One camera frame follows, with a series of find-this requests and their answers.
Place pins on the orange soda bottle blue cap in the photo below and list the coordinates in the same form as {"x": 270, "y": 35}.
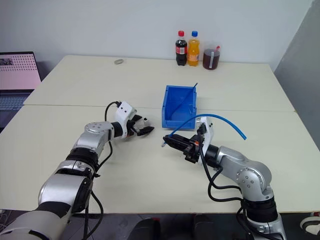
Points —
{"x": 194, "y": 51}

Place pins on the cola bottle red cap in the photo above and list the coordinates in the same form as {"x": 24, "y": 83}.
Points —
{"x": 181, "y": 51}

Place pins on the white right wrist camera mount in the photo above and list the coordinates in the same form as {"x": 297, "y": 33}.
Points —
{"x": 207, "y": 135}

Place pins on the white coupler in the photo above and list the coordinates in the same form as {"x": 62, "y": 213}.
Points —
{"x": 145, "y": 121}

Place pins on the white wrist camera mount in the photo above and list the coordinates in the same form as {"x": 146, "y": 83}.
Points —
{"x": 124, "y": 111}
{"x": 207, "y": 135}

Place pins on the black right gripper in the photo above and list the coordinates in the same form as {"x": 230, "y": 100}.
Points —
{"x": 191, "y": 148}

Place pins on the dark rounded shape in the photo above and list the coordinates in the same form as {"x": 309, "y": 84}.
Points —
{"x": 147, "y": 228}

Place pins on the white and red shoe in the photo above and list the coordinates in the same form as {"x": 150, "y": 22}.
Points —
{"x": 311, "y": 222}

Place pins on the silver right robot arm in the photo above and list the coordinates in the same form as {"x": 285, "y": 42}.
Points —
{"x": 251, "y": 175}

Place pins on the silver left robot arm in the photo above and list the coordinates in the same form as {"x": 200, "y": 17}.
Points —
{"x": 91, "y": 141}

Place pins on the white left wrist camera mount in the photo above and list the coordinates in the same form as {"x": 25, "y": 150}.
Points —
{"x": 124, "y": 111}

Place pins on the jar of dark red liquid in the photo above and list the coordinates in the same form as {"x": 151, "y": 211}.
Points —
{"x": 211, "y": 58}

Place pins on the blue plastic bin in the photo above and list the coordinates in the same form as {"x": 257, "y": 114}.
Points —
{"x": 175, "y": 120}

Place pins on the open laptop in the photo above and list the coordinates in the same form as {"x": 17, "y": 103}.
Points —
{"x": 17, "y": 75}

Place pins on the grey partition panel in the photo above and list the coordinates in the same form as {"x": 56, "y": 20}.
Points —
{"x": 302, "y": 75}

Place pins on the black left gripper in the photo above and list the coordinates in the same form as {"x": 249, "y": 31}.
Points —
{"x": 132, "y": 126}

